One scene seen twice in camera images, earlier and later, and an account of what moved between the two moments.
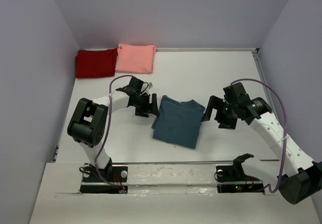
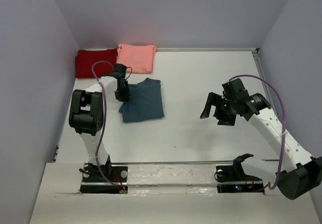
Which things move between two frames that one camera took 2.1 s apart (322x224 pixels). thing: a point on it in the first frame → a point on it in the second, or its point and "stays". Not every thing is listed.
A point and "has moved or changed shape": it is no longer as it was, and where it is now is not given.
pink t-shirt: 135,58 stays
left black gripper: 145,104 → 122,93
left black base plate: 110,174 stays
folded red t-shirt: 95,63 stays
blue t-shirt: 179,123 has moved or changed shape
